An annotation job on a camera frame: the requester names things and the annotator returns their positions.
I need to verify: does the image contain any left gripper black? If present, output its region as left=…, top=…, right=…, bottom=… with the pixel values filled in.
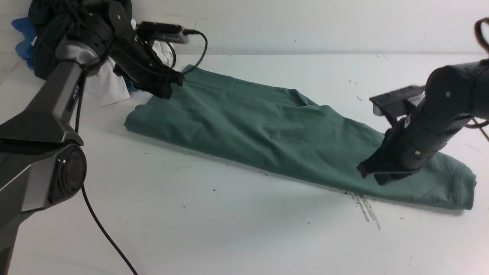
left=113, top=39, right=185, bottom=100

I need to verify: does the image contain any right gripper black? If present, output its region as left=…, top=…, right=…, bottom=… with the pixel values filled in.
left=357, top=128, right=421, bottom=186

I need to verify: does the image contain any green long-sleeved shirt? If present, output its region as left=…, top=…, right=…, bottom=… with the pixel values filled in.
left=125, top=68, right=476, bottom=210

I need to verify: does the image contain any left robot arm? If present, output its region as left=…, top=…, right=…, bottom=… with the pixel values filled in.
left=0, top=0, right=185, bottom=275

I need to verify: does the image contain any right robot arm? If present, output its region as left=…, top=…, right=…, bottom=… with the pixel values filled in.
left=357, top=60, right=488, bottom=186

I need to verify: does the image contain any white garment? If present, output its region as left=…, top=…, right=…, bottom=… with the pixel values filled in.
left=82, top=41, right=176, bottom=108

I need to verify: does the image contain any dark green-black garment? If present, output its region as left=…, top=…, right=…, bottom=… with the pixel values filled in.
left=28, top=0, right=135, bottom=85

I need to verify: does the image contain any blue garment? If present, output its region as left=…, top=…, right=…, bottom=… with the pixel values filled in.
left=11, top=17, right=137, bottom=92

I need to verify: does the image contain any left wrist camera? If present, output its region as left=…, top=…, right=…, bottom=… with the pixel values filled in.
left=136, top=21, right=200, bottom=45

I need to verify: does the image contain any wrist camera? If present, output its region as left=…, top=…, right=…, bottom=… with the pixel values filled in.
left=136, top=21, right=200, bottom=45
left=369, top=85, right=425, bottom=126

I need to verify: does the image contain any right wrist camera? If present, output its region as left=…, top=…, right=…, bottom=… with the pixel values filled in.
left=369, top=85, right=425, bottom=126

